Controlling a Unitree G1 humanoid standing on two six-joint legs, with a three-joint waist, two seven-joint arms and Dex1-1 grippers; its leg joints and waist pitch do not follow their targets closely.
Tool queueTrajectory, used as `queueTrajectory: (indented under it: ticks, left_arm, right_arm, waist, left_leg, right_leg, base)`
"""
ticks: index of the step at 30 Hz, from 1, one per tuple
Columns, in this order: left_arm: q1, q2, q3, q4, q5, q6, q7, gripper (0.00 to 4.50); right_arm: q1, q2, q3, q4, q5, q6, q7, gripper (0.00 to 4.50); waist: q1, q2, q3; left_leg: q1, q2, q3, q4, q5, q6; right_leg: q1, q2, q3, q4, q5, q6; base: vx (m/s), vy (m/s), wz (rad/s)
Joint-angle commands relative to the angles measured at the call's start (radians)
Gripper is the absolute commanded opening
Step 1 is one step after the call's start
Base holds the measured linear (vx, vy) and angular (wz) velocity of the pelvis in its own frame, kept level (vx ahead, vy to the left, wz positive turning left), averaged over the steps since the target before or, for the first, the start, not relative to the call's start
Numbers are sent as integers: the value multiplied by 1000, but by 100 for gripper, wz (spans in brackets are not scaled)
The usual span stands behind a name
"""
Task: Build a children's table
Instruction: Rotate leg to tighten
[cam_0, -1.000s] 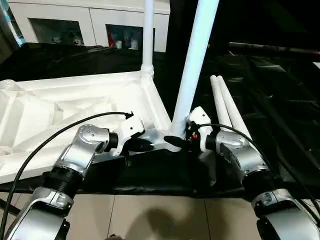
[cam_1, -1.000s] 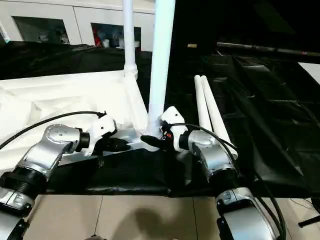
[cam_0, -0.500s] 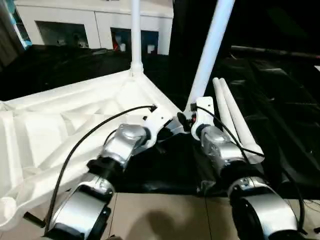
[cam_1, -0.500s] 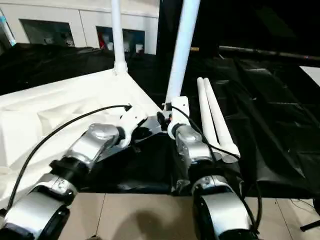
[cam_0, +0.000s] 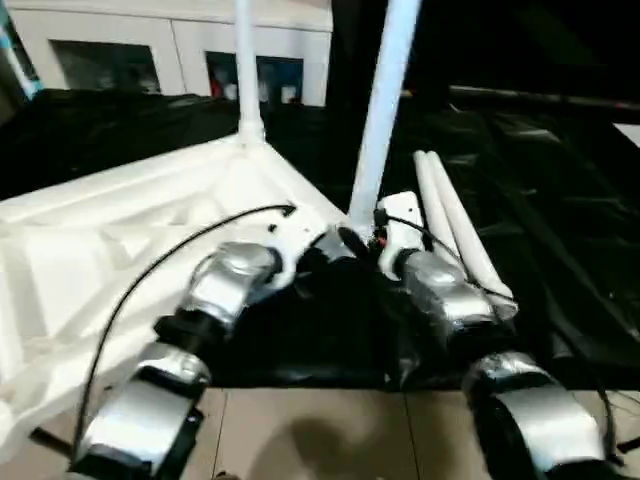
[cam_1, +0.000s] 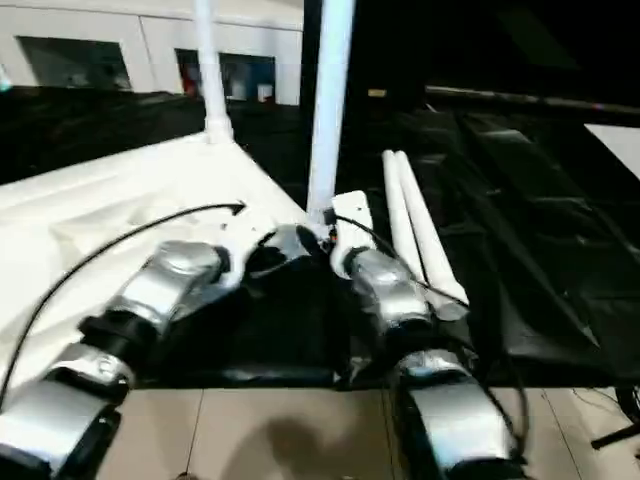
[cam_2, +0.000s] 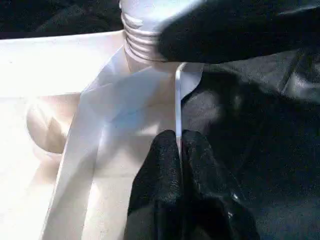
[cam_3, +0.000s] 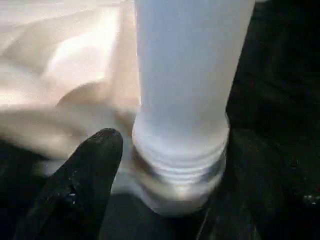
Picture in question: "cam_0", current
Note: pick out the white plastic table top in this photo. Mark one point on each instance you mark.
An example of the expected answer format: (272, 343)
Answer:
(100, 240)

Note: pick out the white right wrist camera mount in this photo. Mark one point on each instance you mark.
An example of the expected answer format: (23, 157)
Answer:
(405, 215)

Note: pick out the black backdrop cloth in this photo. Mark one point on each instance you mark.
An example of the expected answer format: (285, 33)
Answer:
(500, 40)

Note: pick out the dark metal rod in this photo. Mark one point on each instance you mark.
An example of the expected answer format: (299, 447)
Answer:
(550, 96)

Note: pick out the black stand rod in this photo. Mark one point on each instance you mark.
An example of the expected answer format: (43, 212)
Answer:
(629, 445)

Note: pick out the white cup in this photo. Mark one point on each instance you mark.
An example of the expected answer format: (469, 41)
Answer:
(231, 91)

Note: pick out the red bottle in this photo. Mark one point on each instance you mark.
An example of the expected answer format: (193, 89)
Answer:
(216, 83)

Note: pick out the white plastic table leg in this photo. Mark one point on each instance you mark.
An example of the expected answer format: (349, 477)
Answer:
(248, 75)
(382, 125)
(470, 235)
(435, 200)

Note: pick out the black mat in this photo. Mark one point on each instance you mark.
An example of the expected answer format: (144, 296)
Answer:
(325, 345)

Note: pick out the blue patterned strip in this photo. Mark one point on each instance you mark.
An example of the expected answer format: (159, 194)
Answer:
(22, 50)

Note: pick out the black table frame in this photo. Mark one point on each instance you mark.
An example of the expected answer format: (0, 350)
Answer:
(52, 442)

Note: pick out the white flat panel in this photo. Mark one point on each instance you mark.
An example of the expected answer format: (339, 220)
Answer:
(629, 134)

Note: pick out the white cabinet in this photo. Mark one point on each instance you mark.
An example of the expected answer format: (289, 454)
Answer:
(170, 25)

